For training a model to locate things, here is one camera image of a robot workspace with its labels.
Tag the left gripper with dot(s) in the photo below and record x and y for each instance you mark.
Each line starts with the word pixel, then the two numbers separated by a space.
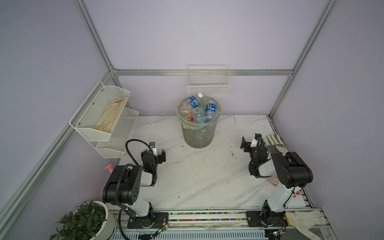
pixel 161 157

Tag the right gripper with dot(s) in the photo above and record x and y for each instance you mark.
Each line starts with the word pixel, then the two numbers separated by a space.
pixel 247 145

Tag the blue label bottle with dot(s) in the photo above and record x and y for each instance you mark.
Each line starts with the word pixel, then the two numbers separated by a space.
pixel 199 115
pixel 211 111
pixel 194 100

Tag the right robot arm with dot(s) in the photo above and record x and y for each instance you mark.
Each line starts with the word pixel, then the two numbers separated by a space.
pixel 268 157

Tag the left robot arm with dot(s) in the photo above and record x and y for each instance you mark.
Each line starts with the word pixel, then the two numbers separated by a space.
pixel 123 186

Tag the green plastic bin liner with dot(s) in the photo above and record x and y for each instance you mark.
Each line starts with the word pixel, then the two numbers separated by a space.
pixel 192 125

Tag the grey mesh waste bin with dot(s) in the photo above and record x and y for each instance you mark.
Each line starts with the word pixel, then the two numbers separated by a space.
pixel 201 138

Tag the grey white work glove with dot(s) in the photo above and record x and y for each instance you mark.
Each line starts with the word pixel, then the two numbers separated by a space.
pixel 275 144

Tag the red coated glove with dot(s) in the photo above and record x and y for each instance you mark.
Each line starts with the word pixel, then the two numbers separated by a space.
pixel 281 191

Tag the pink watering can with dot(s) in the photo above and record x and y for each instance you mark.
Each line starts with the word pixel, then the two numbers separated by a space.
pixel 110 168

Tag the beige cloth in shelf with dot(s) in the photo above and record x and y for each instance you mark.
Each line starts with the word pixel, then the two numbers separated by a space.
pixel 110 115

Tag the white mesh two-tier shelf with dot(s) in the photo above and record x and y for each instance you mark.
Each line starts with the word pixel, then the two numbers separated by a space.
pixel 83 122

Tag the white cotton glove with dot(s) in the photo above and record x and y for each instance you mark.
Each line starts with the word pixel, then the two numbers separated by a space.
pixel 303 221

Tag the potted green plant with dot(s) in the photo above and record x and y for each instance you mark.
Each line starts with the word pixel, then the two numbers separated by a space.
pixel 90 221

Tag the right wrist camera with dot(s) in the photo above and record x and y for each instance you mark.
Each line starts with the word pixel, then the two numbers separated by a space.
pixel 256 142

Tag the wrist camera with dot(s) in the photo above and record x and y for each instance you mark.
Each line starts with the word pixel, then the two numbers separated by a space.
pixel 256 142
pixel 153 148

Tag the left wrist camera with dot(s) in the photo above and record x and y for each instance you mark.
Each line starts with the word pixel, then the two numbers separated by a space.
pixel 153 148

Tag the white wire wall basket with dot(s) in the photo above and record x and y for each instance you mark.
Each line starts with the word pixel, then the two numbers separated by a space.
pixel 209 80

